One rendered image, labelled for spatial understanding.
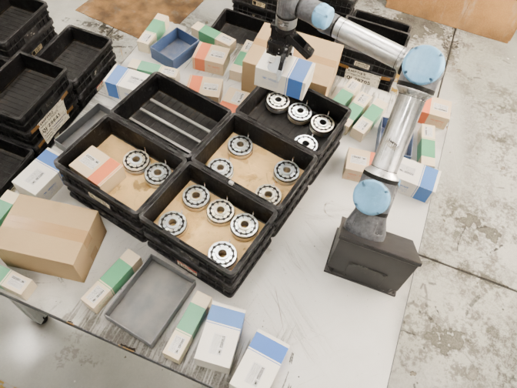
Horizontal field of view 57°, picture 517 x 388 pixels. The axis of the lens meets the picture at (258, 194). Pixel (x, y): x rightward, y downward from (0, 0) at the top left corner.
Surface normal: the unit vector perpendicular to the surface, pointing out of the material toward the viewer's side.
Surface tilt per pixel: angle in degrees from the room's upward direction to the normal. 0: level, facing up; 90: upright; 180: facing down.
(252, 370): 0
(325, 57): 0
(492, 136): 0
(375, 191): 55
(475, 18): 72
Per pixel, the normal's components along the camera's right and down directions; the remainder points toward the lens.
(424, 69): -0.33, 0.00
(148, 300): 0.07, -0.54
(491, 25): -0.33, 0.57
